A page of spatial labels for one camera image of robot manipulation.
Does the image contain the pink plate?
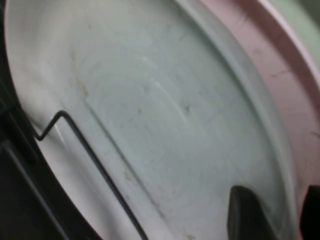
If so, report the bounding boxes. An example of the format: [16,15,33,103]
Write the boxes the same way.
[199,0,320,240]

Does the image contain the black wire dish rack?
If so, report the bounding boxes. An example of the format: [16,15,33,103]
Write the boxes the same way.
[0,0,151,240]

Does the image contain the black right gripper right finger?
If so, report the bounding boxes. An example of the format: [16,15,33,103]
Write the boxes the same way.
[300,184,320,240]

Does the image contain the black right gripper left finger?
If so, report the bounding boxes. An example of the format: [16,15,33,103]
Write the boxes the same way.
[225,185,279,240]

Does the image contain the green plate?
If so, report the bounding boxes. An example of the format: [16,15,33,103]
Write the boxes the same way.
[259,0,320,52]

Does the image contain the black plastic drain tray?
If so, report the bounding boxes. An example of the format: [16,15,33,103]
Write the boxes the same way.
[0,139,106,240]

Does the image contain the light grey plate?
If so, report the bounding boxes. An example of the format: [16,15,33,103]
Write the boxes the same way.
[3,0,299,240]

